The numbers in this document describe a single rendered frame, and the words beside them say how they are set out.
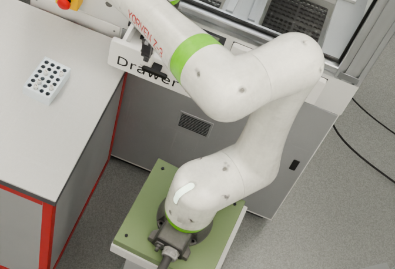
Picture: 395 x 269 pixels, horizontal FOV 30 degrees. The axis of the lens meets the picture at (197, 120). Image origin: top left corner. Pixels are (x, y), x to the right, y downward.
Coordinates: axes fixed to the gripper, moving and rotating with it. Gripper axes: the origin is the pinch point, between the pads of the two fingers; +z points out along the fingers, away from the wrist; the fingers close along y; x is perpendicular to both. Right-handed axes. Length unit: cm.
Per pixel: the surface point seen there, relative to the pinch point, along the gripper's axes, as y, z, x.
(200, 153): -18, 62, 23
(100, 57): -7.2, 17.4, -15.3
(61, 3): -10.6, 4.9, -30.2
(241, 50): -16.1, 1.1, 23.1
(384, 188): -57, 93, 100
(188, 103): -17.9, 36.8, 13.5
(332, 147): -67, 93, 75
